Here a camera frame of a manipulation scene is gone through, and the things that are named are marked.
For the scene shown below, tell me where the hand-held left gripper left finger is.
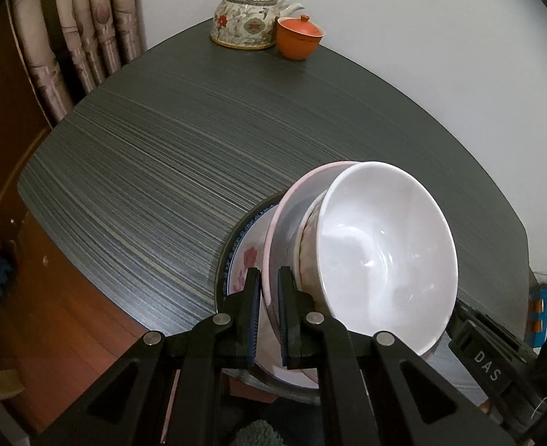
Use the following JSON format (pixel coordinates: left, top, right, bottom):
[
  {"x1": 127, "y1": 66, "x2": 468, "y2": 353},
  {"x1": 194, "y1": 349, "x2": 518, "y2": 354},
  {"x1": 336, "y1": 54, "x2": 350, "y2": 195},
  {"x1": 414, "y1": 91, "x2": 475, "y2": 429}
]
[{"x1": 32, "y1": 267, "x2": 262, "y2": 446}]

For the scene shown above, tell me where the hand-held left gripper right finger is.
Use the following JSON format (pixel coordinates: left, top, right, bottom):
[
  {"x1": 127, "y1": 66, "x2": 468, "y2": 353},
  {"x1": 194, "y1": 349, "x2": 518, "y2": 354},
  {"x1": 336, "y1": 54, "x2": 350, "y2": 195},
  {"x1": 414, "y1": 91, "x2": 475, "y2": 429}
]
[{"x1": 277, "y1": 266, "x2": 518, "y2": 446}]

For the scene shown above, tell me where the blue floral plate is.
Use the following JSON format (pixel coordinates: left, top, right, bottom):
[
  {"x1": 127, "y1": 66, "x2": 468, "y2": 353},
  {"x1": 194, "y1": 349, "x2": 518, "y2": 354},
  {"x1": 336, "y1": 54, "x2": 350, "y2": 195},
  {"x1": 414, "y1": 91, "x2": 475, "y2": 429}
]
[{"x1": 213, "y1": 202, "x2": 323, "y2": 398}]

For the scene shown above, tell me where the white plate with pink flowers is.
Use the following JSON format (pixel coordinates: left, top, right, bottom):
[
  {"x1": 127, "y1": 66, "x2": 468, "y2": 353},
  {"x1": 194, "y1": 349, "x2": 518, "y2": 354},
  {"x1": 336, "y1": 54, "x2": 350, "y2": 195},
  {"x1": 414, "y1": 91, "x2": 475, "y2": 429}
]
[{"x1": 224, "y1": 207, "x2": 323, "y2": 391}]

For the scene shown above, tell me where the white bowl with blue print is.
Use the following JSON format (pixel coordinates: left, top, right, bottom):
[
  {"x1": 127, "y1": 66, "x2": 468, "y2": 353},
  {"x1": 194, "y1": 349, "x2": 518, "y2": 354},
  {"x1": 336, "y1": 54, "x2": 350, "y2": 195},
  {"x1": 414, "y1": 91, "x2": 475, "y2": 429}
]
[{"x1": 317, "y1": 162, "x2": 460, "y2": 358}]

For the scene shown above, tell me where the blue box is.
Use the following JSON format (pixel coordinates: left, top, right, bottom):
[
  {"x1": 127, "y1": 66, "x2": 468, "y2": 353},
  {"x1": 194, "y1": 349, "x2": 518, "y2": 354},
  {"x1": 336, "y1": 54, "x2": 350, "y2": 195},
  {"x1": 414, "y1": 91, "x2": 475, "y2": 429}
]
[{"x1": 526, "y1": 283, "x2": 547, "y2": 349}]

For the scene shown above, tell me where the brown wooden cabinet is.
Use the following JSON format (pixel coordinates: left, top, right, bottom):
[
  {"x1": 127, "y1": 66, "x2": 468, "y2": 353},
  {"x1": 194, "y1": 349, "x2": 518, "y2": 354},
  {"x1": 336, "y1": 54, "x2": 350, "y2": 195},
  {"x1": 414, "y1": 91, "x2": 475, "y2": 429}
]
[{"x1": 0, "y1": 14, "x2": 181, "y2": 433}]

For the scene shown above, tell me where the orange lidded cup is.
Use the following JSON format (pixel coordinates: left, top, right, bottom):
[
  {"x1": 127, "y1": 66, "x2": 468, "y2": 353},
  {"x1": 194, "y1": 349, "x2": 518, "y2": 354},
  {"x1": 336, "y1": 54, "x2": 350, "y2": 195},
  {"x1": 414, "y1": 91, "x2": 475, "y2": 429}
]
[{"x1": 276, "y1": 15, "x2": 324, "y2": 61}]

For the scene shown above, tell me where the floral ceramic teapot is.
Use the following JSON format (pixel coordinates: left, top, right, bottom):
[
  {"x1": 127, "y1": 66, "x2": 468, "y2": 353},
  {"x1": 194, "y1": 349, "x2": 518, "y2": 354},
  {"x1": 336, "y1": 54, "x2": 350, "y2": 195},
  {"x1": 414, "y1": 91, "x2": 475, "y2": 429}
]
[{"x1": 209, "y1": 0, "x2": 306, "y2": 50}]

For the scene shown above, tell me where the beige patterned curtain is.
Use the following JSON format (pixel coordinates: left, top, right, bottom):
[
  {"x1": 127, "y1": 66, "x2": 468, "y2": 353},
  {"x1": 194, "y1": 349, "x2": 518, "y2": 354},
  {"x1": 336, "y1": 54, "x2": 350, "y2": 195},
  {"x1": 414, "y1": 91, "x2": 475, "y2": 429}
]
[{"x1": 11, "y1": 0, "x2": 146, "y2": 122}]

